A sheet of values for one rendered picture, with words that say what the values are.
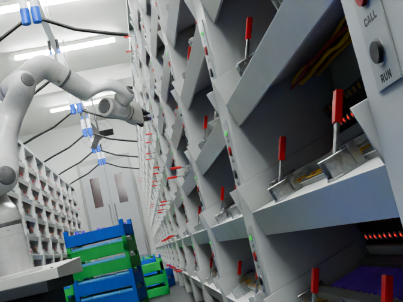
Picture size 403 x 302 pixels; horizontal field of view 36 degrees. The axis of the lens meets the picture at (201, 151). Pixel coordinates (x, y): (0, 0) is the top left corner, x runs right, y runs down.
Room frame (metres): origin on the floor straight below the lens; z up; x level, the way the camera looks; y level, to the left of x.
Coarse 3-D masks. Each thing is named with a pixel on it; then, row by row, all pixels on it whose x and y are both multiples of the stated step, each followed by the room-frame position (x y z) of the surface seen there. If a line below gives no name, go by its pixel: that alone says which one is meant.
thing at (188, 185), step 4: (184, 152) 1.86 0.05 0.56; (188, 152) 1.86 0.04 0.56; (188, 156) 1.86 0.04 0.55; (192, 168) 1.90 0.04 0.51; (192, 172) 1.94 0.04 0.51; (188, 176) 2.08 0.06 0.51; (192, 176) 2.00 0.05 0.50; (180, 180) 2.46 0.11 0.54; (184, 180) 2.46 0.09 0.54; (188, 180) 2.14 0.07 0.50; (192, 180) 2.05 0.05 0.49; (180, 184) 2.46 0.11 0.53; (184, 184) 2.32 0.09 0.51; (188, 184) 2.20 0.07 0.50; (192, 184) 2.10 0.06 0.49; (196, 184) 2.02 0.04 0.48; (184, 188) 2.39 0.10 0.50; (188, 188) 2.27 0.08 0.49; (192, 188) 2.17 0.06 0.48; (188, 192) 2.34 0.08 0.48
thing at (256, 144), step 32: (192, 0) 1.16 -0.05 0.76; (224, 0) 1.08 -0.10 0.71; (256, 0) 1.09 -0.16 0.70; (224, 32) 1.08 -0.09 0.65; (256, 32) 1.08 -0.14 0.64; (224, 64) 1.08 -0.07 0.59; (288, 96) 1.09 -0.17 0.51; (320, 96) 1.09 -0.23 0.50; (256, 128) 1.08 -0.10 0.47; (288, 128) 1.09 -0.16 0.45; (320, 128) 1.09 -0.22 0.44; (256, 160) 1.08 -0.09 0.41; (256, 224) 1.07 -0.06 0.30; (352, 224) 1.09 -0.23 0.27; (288, 256) 1.08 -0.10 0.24; (320, 256) 1.09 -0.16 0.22
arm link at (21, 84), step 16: (16, 80) 2.28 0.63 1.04; (32, 80) 2.32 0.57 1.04; (16, 96) 2.30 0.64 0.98; (32, 96) 2.34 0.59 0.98; (0, 112) 2.31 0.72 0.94; (16, 112) 2.32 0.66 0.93; (0, 128) 2.29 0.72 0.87; (16, 128) 2.32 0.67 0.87; (0, 144) 2.27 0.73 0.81; (16, 144) 2.32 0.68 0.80; (0, 160) 2.23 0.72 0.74; (16, 160) 2.28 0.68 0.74; (0, 176) 2.20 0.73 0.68; (16, 176) 2.25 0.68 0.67; (0, 192) 2.24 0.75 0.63
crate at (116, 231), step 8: (120, 224) 3.00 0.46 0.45; (128, 224) 3.12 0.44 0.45; (64, 232) 3.02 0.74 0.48; (88, 232) 3.01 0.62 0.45; (96, 232) 3.01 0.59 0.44; (104, 232) 3.01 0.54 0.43; (112, 232) 3.00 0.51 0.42; (120, 232) 3.00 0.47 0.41; (128, 232) 3.08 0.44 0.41; (64, 240) 3.02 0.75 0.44; (72, 240) 3.02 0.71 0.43; (80, 240) 3.02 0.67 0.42; (88, 240) 3.01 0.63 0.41; (96, 240) 3.01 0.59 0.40; (104, 240) 3.14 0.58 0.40
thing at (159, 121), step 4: (156, 92) 2.56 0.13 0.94; (160, 104) 2.62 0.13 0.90; (160, 108) 2.69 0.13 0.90; (160, 112) 2.75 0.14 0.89; (160, 116) 2.82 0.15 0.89; (156, 120) 3.16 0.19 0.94; (160, 120) 2.90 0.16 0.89; (164, 120) 3.01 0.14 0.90; (156, 124) 3.16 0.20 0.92; (160, 124) 2.97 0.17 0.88; (164, 124) 3.11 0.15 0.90; (160, 128) 3.06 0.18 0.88; (160, 132) 3.15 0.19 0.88
